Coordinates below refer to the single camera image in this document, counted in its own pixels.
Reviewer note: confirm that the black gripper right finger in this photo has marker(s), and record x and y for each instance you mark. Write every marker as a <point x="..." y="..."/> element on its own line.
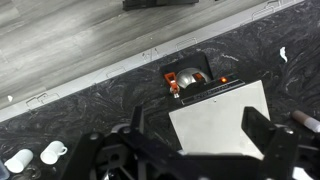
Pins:
<point x="283" y="156"/>

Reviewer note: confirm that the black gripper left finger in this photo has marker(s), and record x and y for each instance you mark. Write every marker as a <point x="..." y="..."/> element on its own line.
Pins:
<point x="156" y="156"/>

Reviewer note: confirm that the brown tipped white marker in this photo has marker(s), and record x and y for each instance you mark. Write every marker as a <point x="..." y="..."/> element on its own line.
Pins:
<point x="306" y="120"/>

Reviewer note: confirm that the stainless steel coffee maker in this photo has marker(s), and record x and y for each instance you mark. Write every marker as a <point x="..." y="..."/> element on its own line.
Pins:
<point x="216" y="123"/>

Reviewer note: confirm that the orange hot water tap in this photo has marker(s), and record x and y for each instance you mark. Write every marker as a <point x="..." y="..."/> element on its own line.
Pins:
<point x="169" y="78"/>

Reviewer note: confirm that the steel coffee carafe black top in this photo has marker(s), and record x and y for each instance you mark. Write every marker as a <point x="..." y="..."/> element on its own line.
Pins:
<point x="186" y="78"/>

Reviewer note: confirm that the white paper scrap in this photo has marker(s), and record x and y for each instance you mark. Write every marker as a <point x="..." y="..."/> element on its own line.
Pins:
<point x="283" y="53"/>

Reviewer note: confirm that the black stand base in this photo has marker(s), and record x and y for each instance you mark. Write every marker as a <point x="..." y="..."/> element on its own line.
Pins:
<point x="160" y="3"/>

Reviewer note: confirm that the grey blue container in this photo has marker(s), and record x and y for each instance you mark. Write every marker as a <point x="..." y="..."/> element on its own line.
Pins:
<point x="3" y="171"/>

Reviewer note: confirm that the tiny white debris piece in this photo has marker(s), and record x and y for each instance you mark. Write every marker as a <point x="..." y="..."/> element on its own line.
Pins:
<point x="10" y="98"/>

